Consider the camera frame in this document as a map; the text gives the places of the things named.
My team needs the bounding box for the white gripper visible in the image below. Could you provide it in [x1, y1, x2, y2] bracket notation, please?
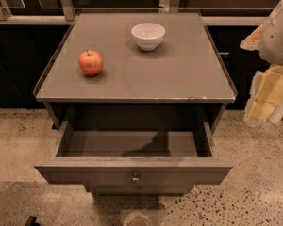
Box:
[243, 64, 283, 127]

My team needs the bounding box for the grey top drawer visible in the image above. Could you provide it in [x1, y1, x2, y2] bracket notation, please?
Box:
[35, 121, 232, 189]

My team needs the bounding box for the grey drawer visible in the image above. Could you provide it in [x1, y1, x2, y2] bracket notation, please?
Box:
[35, 121, 232, 189]
[84, 185, 193, 195]

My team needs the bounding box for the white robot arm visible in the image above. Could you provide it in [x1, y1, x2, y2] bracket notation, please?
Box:
[240, 0, 283, 127]

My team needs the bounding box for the grey drawer cabinet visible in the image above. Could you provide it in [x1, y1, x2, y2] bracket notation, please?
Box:
[32, 12, 239, 197]

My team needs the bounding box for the grey bottom drawer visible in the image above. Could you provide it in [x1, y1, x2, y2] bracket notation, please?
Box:
[84, 185, 193, 195]

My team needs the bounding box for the white ceramic bowl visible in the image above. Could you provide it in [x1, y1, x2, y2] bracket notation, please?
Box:
[131, 23, 165, 51]

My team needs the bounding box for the red apple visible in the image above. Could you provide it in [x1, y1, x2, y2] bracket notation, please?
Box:
[78, 50, 104, 76]

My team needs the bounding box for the small black floor object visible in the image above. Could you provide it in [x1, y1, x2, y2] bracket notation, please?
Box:
[25, 216, 40, 226]

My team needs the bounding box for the metal railing frame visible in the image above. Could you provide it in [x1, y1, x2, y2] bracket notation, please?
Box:
[0, 0, 280, 26]

